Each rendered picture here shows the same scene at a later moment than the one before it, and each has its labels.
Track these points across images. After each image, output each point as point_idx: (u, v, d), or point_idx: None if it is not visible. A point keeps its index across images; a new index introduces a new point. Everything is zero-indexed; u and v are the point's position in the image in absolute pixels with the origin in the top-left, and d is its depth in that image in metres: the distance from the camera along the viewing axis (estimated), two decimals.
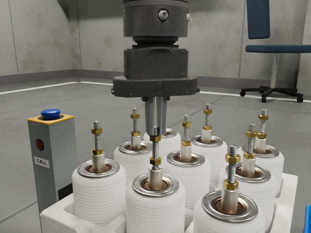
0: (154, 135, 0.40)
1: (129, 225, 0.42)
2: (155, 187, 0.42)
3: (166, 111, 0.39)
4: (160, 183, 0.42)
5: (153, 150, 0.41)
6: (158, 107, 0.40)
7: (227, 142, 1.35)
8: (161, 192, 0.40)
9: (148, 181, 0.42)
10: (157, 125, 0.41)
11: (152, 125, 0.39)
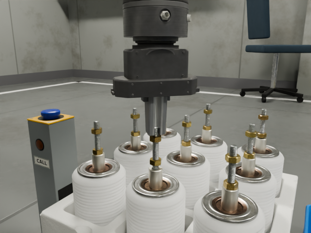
0: (158, 135, 0.41)
1: (127, 222, 0.43)
2: (153, 187, 0.42)
3: (166, 111, 0.39)
4: (160, 184, 0.42)
5: (158, 150, 0.41)
6: (158, 107, 0.40)
7: (227, 142, 1.35)
8: (158, 193, 0.40)
9: (148, 181, 0.43)
10: (156, 125, 0.41)
11: (152, 125, 0.39)
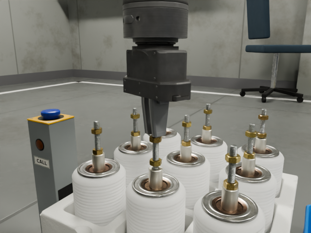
0: None
1: (127, 222, 0.43)
2: (153, 187, 0.42)
3: None
4: (160, 184, 0.42)
5: (154, 150, 0.42)
6: None
7: (227, 142, 1.35)
8: (158, 193, 0.40)
9: (148, 181, 0.43)
10: (148, 128, 0.41)
11: (164, 123, 0.40)
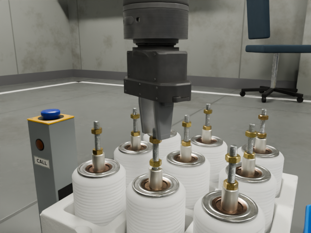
0: (154, 137, 0.41)
1: (127, 222, 0.43)
2: (153, 187, 0.42)
3: (152, 108, 0.42)
4: (160, 184, 0.42)
5: (153, 152, 0.41)
6: (148, 107, 0.41)
7: (227, 142, 1.35)
8: (158, 193, 0.40)
9: (148, 181, 0.43)
10: (145, 128, 0.41)
11: (169, 125, 0.40)
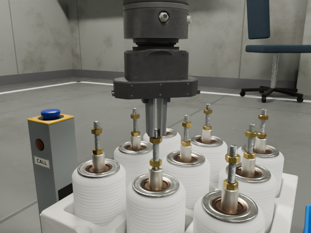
0: (154, 137, 0.41)
1: (127, 222, 0.43)
2: (153, 187, 0.42)
3: (166, 113, 0.39)
4: (160, 184, 0.42)
5: (153, 152, 0.41)
6: (158, 108, 0.40)
7: (227, 142, 1.35)
8: (158, 193, 0.40)
9: (148, 181, 0.43)
10: (157, 127, 0.41)
11: (152, 126, 0.39)
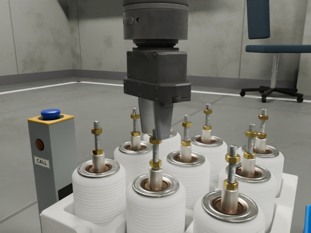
0: None
1: (127, 222, 0.43)
2: (153, 187, 0.42)
3: (152, 108, 0.42)
4: (160, 184, 0.42)
5: (158, 153, 0.41)
6: (148, 108, 0.41)
7: (227, 142, 1.35)
8: (158, 193, 0.40)
9: (148, 181, 0.43)
10: (145, 128, 0.41)
11: (169, 125, 0.40)
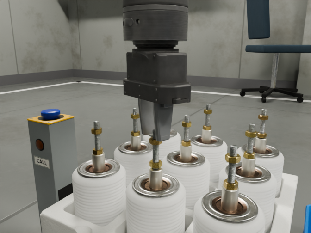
0: (155, 137, 0.41)
1: (127, 222, 0.43)
2: (153, 187, 0.42)
3: (152, 109, 0.42)
4: (160, 184, 0.42)
5: (155, 151, 0.42)
6: (148, 109, 0.41)
7: (227, 142, 1.35)
8: (158, 193, 0.40)
9: (148, 181, 0.43)
10: (145, 129, 0.41)
11: (169, 127, 0.40)
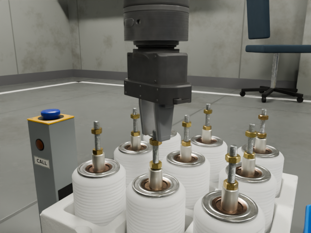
0: (153, 139, 0.41)
1: (127, 222, 0.43)
2: (153, 187, 0.42)
3: (152, 109, 0.42)
4: (160, 184, 0.42)
5: (152, 154, 0.41)
6: (148, 109, 0.41)
7: (227, 142, 1.35)
8: (158, 193, 0.40)
9: (148, 181, 0.43)
10: (145, 130, 0.41)
11: (169, 127, 0.40)
